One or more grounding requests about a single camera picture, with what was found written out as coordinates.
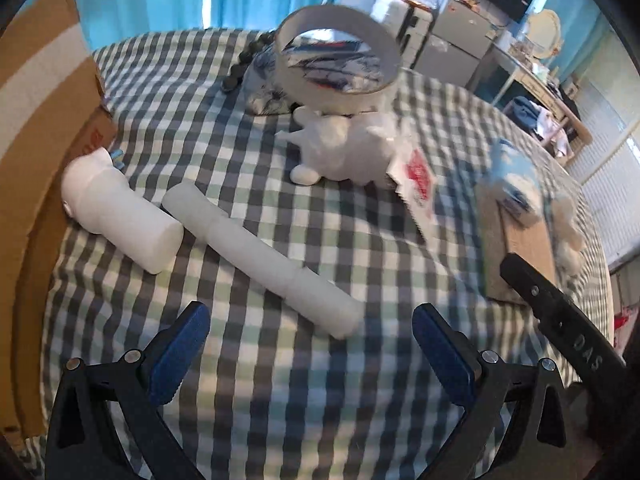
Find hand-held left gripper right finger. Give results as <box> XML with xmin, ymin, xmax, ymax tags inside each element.
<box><xmin>411</xmin><ymin>303</ymin><xmax>571</xmax><ymax>480</ymax></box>

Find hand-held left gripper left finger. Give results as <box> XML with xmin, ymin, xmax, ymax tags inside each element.
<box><xmin>45</xmin><ymin>301</ymin><xmax>212</xmax><ymax>480</ymax></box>

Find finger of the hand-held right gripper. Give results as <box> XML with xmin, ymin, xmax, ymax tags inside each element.
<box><xmin>500</xmin><ymin>253</ymin><xmax>629</xmax><ymax>392</ymax></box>

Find brown paper box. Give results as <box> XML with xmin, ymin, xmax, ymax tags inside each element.
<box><xmin>475</xmin><ymin>180</ymin><xmax>558</xmax><ymax>303</ymax></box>

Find white plush toy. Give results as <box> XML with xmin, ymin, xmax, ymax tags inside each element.
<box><xmin>550</xmin><ymin>192</ymin><xmax>587</xmax><ymax>277</ymax></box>

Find long white plastic stick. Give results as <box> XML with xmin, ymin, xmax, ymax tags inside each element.
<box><xmin>161</xmin><ymin>182</ymin><xmax>364</xmax><ymax>339</ymax></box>

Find blue white tissue pack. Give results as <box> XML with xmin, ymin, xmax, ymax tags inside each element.
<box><xmin>482</xmin><ymin>140</ymin><xmax>548</xmax><ymax>228</ymax></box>

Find white plastic bottle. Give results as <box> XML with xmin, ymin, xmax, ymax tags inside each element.
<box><xmin>61</xmin><ymin>147</ymin><xmax>184</xmax><ymax>275</ymax></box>

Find white sachet red label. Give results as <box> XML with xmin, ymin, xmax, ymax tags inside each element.
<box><xmin>386</xmin><ymin>137</ymin><xmax>441</xmax><ymax>243</ymax></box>

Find white plaster figurine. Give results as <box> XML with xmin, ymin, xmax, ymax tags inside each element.
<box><xmin>277</xmin><ymin>105</ymin><xmax>406</xmax><ymax>187</ymax></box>

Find brown cardboard box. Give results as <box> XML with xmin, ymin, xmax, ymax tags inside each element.
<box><xmin>0</xmin><ymin>0</ymin><xmax>119</xmax><ymax>441</ymax></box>

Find dark bead bracelet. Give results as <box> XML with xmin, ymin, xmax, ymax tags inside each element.
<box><xmin>221</xmin><ymin>30</ymin><xmax>278</xmax><ymax>93</ymax></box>

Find white tape roll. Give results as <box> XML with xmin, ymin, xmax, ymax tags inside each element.
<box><xmin>275</xmin><ymin>4</ymin><xmax>402</xmax><ymax>113</ymax></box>

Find red white packaging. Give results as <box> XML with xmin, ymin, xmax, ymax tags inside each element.
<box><xmin>614</xmin><ymin>310</ymin><xmax>632</xmax><ymax>348</ymax></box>

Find white louvred wardrobe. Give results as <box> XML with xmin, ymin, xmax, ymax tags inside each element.
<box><xmin>570</xmin><ymin>80</ymin><xmax>640</xmax><ymax>271</ymax></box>

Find wooden chair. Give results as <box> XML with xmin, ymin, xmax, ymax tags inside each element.
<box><xmin>505</xmin><ymin>92</ymin><xmax>594</xmax><ymax>158</ymax></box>

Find pile of clothes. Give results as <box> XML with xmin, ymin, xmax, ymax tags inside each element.
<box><xmin>505</xmin><ymin>96</ymin><xmax>571</xmax><ymax>156</ymax></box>

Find white dressing table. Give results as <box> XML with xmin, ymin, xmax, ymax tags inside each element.
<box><xmin>472</xmin><ymin>45</ymin><xmax>566</xmax><ymax>111</ymax></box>

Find blue white patterned pouch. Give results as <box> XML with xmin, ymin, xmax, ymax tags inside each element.
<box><xmin>243</xmin><ymin>52</ymin><xmax>301</xmax><ymax>117</ymax></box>

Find white oval mirror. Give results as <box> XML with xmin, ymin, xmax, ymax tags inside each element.
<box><xmin>525</xmin><ymin>9</ymin><xmax>562</xmax><ymax>61</ymax></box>

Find grey fridge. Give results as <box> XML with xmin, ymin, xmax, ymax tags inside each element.
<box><xmin>412</xmin><ymin>2</ymin><xmax>496</xmax><ymax>88</ymax></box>

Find white suitcase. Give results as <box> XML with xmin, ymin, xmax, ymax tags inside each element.
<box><xmin>371</xmin><ymin>0</ymin><xmax>433</xmax><ymax>68</ymax></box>

